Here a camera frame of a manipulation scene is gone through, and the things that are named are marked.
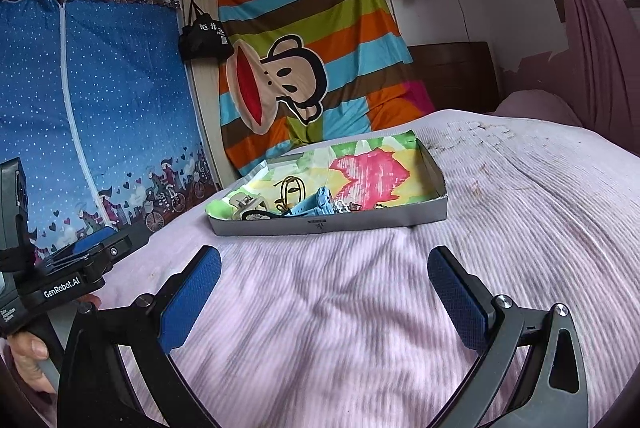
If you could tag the dark wooden headboard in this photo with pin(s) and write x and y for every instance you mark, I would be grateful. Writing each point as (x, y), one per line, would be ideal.
(450, 73)

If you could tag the grey cardboard box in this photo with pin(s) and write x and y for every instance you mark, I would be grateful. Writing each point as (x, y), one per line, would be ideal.
(380, 218)

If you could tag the pink curtain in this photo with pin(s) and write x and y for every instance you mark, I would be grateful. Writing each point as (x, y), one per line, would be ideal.
(600, 58)

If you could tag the person's left hand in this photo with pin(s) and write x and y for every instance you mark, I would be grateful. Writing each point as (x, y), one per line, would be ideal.
(30, 358)

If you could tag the pink pillow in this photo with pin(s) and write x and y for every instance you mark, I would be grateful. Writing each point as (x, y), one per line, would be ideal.
(540, 106)

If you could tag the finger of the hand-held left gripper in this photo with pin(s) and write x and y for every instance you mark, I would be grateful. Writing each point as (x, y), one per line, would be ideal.
(130, 240)
(95, 239)

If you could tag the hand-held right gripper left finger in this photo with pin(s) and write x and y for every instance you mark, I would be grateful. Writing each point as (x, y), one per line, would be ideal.
(192, 298)

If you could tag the striped monkey print blanket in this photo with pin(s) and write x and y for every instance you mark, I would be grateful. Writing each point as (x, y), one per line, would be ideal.
(340, 8)

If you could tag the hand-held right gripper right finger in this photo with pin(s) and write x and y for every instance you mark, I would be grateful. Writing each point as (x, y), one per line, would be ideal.
(457, 303)

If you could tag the blue dotted fabric wardrobe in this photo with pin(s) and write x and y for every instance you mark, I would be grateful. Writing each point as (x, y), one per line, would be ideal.
(125, 98)

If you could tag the beige hair claw clip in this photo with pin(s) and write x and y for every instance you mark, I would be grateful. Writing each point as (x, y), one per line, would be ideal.
(245, 203)

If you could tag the light blue wrist watch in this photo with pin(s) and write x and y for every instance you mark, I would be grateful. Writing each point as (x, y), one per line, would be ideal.
(310, 205)

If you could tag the colourful painted cloth lining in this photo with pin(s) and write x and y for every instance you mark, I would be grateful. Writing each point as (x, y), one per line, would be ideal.
(370, 173)

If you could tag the black tote bag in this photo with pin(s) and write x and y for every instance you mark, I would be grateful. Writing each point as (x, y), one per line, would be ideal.
(205, 41)

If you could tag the pink striped bed sheet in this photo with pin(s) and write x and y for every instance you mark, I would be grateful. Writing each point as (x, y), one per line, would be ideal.
(325, 308)

